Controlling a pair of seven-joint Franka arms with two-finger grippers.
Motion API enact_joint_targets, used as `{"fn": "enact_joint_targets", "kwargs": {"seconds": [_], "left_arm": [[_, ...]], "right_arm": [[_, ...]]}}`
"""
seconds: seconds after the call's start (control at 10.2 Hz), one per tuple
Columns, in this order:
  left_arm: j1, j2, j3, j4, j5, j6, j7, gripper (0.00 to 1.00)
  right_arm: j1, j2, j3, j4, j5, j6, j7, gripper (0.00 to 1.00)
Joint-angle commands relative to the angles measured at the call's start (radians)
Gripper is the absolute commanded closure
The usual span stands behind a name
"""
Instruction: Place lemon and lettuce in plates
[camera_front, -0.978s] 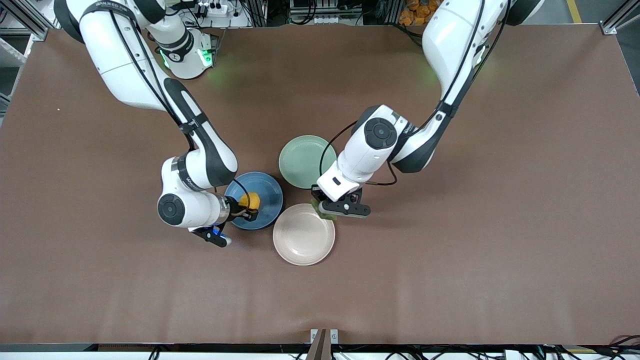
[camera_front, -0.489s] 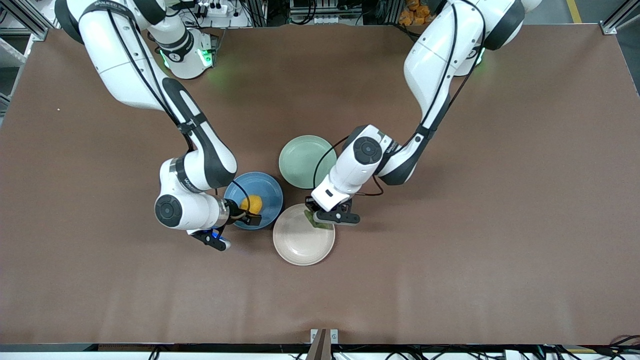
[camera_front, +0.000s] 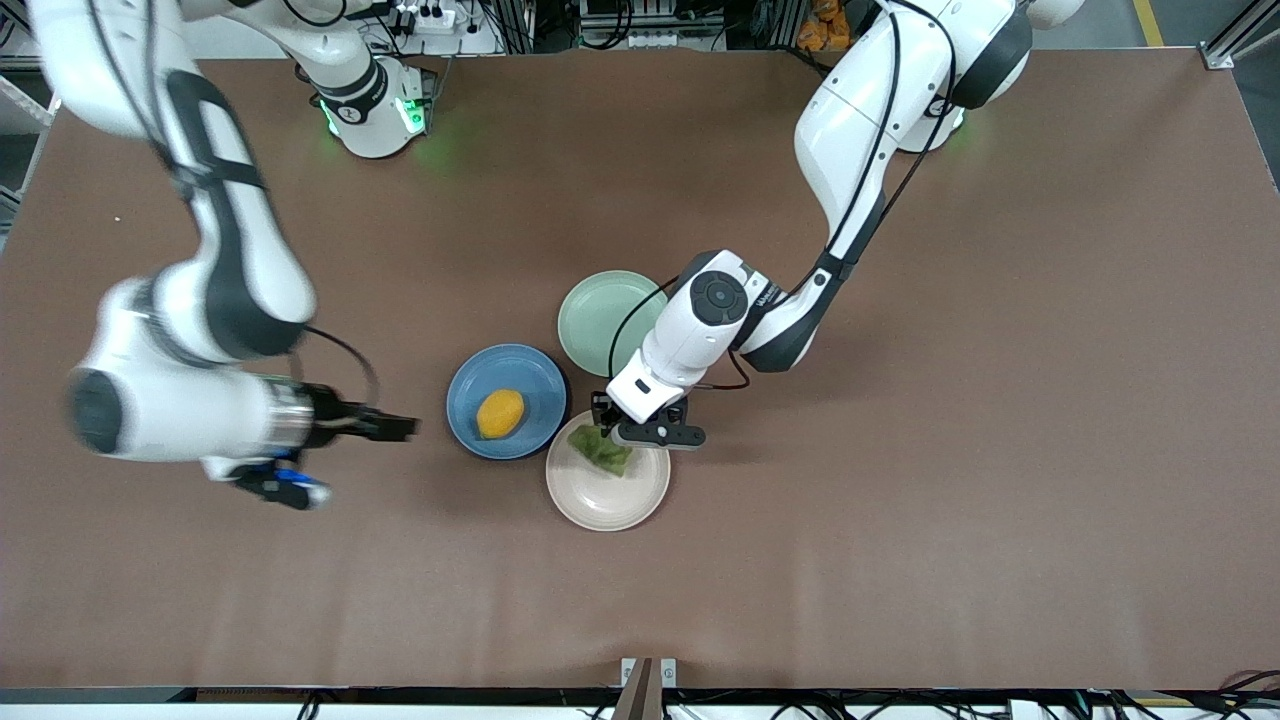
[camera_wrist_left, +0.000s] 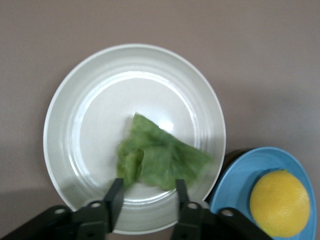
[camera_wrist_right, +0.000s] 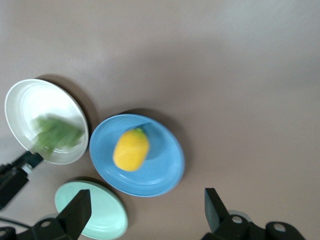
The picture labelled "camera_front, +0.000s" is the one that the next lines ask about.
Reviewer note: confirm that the green plate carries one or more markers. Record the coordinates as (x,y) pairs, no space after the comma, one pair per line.
(595,325)

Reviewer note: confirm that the white power strip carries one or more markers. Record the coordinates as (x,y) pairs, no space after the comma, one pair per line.
(428,15)

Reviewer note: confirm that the blue plate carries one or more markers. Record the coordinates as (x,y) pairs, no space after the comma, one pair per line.
(505,401)

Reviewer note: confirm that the metal table edge bracket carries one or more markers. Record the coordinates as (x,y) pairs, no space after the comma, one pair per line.
(648,682)

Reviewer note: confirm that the aluminium frame profile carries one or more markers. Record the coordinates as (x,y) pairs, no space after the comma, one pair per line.
(1238,38)

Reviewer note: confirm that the beige plate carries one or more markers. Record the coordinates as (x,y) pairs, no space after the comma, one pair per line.
(607,485)

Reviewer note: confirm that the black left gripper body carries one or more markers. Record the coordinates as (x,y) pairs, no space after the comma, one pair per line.
(601,409)

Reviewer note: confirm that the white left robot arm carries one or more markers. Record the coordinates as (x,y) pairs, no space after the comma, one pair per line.
(860,110)

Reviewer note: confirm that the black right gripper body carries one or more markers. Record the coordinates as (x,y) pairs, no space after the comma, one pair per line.
(333,417)

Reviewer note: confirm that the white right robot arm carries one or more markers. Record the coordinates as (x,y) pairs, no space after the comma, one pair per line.
(230,260)

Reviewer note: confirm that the bag of orange fruit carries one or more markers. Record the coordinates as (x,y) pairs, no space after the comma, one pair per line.
(822,28)

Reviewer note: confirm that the yellow lemon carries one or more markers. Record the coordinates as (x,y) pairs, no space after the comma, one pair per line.
(500,414)

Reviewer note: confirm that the green lettuce leaf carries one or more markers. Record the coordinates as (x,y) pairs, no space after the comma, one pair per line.
(600,452)

